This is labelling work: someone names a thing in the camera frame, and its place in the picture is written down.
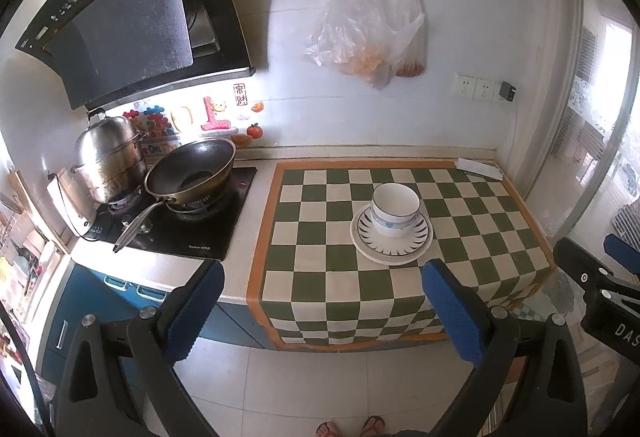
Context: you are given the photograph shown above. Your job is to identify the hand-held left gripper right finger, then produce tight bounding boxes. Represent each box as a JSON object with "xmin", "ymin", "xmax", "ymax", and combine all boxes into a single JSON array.
[{"xmin": 421, "ymin": 258, "xmax": 590, "ymax": 437}]

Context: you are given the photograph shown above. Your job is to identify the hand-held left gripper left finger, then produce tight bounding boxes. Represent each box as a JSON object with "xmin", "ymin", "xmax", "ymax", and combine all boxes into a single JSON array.
[{"xmin": 51, "ymin": 258, "xmax": 226, "ymax": 437}]

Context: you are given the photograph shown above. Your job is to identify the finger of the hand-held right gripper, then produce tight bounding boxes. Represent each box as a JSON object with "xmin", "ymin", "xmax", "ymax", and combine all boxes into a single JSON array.
[
  {"xmin": 602, "ymin": 232, "xmax": 640, "ymax": 276},
  {"xmin": 552, "ymin": 236, "xmax": 614, "ymax": 291}
]

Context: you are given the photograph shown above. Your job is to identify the white bowl with blue pattern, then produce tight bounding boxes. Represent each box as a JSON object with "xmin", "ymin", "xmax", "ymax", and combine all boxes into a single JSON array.
[{"xmin": 372, "ymin": 210, "xmax": 421, "ymax": 239}]

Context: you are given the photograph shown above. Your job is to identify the plate with blue leaf pattern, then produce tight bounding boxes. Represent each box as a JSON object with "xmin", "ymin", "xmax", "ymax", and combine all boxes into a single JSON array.
[{"xmin": 351, "ymin": 203, "xmax": 433, "ymax": 263}]

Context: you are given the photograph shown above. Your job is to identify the black gas cooktop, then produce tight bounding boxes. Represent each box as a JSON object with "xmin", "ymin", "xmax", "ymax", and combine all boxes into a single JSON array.
[{"xmin": 82, "ymin": 166, "xmax": 258, "ymax": 262}]

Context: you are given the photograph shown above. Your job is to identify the blue kitchen cabinet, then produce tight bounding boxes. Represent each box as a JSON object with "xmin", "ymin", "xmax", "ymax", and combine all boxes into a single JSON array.
[{"xmin": 37, "ymin": 262, "xmax": 273, "ymax": 398}]

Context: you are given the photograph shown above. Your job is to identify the green white checkered cloth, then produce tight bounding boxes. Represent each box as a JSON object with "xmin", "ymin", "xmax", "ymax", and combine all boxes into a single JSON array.
[{"xmin": 246, "ymin": 158, "xmax": 556, "ymax": 352}]

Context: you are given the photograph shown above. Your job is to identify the glass sliding door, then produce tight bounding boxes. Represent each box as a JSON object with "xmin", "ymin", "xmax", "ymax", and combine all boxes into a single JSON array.
[{"xmin": 525, "ymin": 0, "xmax": 640, "ymax": 268}]

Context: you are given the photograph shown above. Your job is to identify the dark wok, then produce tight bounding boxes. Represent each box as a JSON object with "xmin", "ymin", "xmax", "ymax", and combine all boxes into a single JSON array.
[{"xmin": 112, "ymin": 138, "xmax": 237, "ymax": 254}]

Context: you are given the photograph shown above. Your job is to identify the steel steamer pot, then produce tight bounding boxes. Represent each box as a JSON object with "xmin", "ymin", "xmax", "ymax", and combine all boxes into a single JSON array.
[{"xmin": 70, "ymin": 107, "xmax": 149, "ymax": 205}]

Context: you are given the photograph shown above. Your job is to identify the small clear plastic bag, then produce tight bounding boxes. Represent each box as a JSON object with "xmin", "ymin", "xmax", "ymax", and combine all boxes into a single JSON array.
[{"xmin": 392, "ymin": 0, "xmax": 429, "ymax": 79}]

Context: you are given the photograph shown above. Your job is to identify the large clear plastic bag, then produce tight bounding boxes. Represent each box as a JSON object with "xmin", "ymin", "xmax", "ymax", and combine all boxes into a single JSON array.
[{"xmin": 303, "ymin": 0, "xmax": 426, "ymax": 90}]

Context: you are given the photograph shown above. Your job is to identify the black range hood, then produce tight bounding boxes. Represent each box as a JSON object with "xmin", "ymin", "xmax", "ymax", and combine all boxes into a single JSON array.
[{"xmin": 14, "ymin": 0, "xmax": 257, "ymax": 112}]

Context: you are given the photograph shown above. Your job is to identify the colourful wall stickers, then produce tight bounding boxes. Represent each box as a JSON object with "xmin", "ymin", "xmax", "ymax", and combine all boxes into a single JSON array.
[{"xmin": 122, "ymin": 82, "xmax": 265, "ymax": 155}]

